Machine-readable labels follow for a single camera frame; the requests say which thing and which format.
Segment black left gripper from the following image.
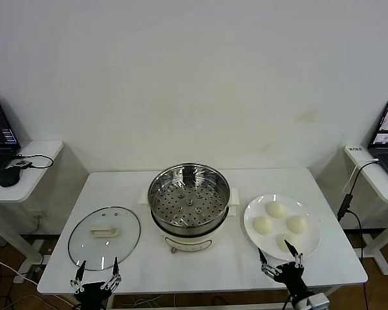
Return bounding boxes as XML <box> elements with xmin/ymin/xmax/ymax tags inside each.
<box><xmin>70</xmin><ymin>256</ymin><xmax>122</xmax><ymax>310</ymax></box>

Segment black computer mouse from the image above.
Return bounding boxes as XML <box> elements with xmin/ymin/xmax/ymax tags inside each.
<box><xmin>0</xmin><ymin>167</ymin><xmax>21</xmax><ymax>187</ymax></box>

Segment white side desk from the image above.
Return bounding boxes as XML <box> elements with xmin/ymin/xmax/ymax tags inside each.
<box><xmin>0</xmin><ymin>139</ymin><xmax>65</xmax><ymax>269</ymax></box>
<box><xmin>343</xmin><ymin>144</ymin><xmax>388</xmax><ymax>275</ymax></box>

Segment black usb hub with cable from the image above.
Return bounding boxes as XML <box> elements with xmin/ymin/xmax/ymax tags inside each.
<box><xmin>11</xmin><ymin>153</ymin><xmax>55</xmax><ymax>171</ymax></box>

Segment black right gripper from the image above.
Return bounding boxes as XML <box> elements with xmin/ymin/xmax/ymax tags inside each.
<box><xmin>257</xmin><ymin>239</ymin><xmax>313</xmax><ymax>300</ymax></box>

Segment glass lid with cream handle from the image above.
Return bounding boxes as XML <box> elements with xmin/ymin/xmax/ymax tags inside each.
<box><xmin>67</xmin><ymin>206</ymin><xmax>142</xmax><ymax>271</ymax></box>

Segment black cable with adapter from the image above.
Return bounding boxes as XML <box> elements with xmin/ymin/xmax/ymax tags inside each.
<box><xmin>337</xmin><ymin>160</ymin><xmax>382</xmax><ymax>261</ymax></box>

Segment white cable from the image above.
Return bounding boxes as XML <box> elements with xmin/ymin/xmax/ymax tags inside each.
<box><xmin>343</xmin><ymin>158</ymin><xmax>381</xmax><ymax>191</ymax></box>

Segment white steamed baozi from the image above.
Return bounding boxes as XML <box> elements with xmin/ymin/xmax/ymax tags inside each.
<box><xmin>266</xmin><ymin>200</ymin><xmax>287</xmax><ymax>219</ymax></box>
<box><xmin>286</xmin><ymin>215</ymin><xmax>308</xmax><ymax>234</ymax></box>
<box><xmin>252</xmin><ymin>216</ymin><xmax>274</xmax><ymax>235</ymax></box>
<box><xmin>275</xmin><ymin>233</ymin><xmax>300</xmax><ymax>253</ymax></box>

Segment stainless steel steamer basket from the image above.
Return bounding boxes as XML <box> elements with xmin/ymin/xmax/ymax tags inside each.
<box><xmin>138</xmin><ymin>163</ymin><xmax>240</xmax><ymax>229</ymax></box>

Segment cream electric cooker pot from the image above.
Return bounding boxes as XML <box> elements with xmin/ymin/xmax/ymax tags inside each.
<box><xmin>144</xmin><ymin>205</ymin><xmax>237</xmax><ymax>254</ymax></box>

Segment white round plate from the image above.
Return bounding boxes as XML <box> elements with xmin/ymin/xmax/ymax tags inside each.
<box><xmin>244</xmin><ymin>193</ymin><xmax>321</xmax><ymax>262</ymax></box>

